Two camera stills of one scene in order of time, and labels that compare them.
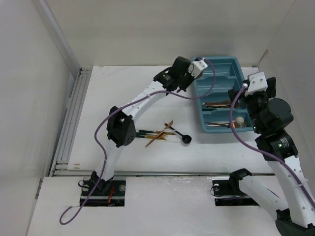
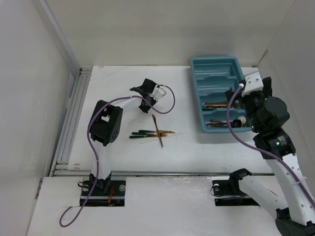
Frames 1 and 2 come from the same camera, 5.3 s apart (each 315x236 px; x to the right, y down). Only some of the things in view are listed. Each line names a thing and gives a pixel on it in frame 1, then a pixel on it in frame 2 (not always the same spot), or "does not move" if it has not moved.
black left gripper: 192,79 → 145,109
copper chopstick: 155,138 → 155,121
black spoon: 186,139 → 234,124
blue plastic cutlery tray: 215,108 does not move
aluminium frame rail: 60,167 does not move
